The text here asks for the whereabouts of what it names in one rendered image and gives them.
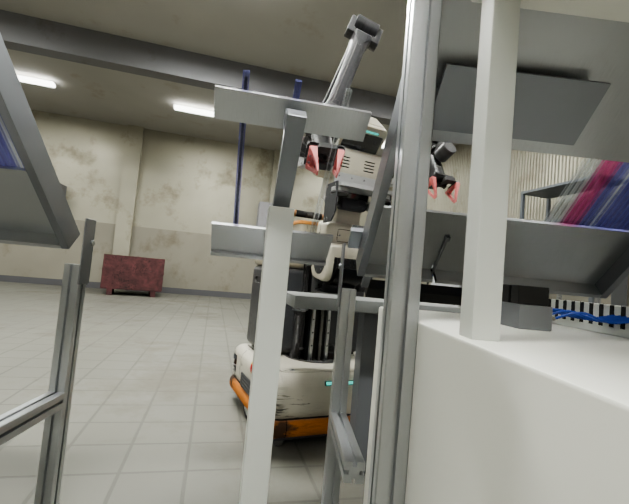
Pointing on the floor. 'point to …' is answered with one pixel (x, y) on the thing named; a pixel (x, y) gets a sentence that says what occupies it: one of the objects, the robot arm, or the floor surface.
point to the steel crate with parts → (132, 274)
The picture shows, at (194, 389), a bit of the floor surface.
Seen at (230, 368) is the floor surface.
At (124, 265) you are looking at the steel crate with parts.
